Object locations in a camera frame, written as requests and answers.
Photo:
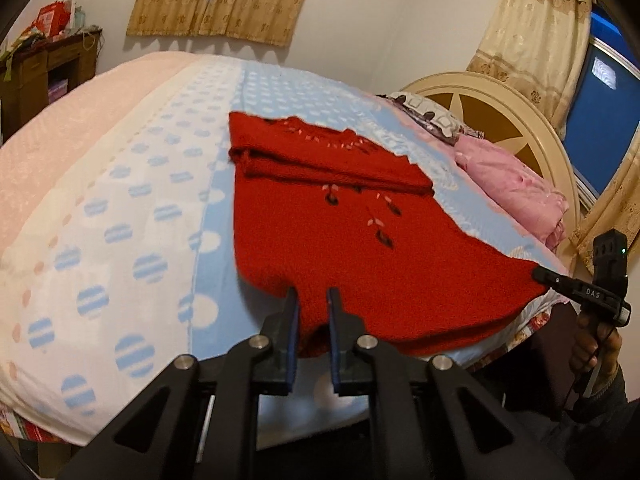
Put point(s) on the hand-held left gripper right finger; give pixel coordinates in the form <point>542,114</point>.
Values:
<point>334,360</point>

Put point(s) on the grey patterned pillow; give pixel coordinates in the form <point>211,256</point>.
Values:
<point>430,115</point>

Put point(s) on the striped green scarf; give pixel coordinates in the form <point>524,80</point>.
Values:
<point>9,57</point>

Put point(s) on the bed with patterned sheet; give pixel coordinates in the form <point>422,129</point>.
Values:
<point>125,185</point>

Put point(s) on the person's right hand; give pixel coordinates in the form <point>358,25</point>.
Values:
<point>582,350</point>

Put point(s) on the cream wooden headboard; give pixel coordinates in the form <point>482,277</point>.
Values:
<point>500,95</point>

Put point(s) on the brown wooden desk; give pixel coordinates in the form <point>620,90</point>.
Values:
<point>35,75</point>

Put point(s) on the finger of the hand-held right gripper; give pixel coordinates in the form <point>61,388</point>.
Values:
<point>552,280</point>

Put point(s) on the person's right forearm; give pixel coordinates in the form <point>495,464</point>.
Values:
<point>610,400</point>

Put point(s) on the blue window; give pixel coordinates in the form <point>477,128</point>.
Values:
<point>605,110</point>

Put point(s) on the floral mattress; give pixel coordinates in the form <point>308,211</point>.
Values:
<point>535,322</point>

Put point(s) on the red knitted sweater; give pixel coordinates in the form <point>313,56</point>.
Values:
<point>350,240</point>

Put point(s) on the wide beige curtain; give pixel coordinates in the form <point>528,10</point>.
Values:
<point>225,0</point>

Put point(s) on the red gift box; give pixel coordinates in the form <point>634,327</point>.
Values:
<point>52,20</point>

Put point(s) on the pink quilt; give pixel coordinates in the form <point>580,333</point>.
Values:
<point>515,185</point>

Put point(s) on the pale green packet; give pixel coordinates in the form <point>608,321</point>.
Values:
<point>80,15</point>

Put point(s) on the pink box stack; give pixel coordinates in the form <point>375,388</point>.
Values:
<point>57,91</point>

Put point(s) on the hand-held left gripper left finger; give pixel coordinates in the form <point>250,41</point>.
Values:
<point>292,355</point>

